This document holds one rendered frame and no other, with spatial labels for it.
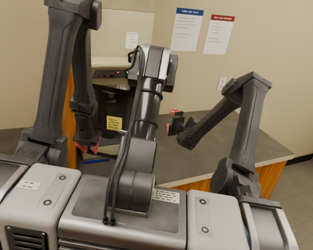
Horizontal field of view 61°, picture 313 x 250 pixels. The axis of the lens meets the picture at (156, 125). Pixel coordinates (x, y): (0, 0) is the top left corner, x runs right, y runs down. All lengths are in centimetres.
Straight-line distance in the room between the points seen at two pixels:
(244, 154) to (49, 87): 50
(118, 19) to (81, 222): 96
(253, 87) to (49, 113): 58
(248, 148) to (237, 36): 154
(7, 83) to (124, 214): 137
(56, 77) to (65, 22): 12
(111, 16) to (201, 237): 99
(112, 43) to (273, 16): 149
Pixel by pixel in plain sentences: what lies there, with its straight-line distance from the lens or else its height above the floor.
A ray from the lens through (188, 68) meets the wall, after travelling 202.
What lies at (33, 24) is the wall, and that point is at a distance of 162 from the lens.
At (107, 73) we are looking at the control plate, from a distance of 121.
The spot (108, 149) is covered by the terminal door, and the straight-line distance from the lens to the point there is 139.
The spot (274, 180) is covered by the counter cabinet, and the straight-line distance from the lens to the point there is 215.
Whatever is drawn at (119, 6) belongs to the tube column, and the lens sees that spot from 123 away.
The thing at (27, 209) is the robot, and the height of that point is 153.
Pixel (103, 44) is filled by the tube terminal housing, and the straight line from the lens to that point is 124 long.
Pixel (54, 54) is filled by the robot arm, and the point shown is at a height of 168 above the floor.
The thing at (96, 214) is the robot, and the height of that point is 153.
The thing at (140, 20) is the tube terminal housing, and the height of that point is 168.
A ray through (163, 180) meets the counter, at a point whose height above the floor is 94.
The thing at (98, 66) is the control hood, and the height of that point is 150.
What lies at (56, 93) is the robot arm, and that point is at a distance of 65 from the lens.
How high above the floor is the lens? 187
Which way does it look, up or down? 30 degrees down
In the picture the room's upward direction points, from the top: 9 degrees clockwise
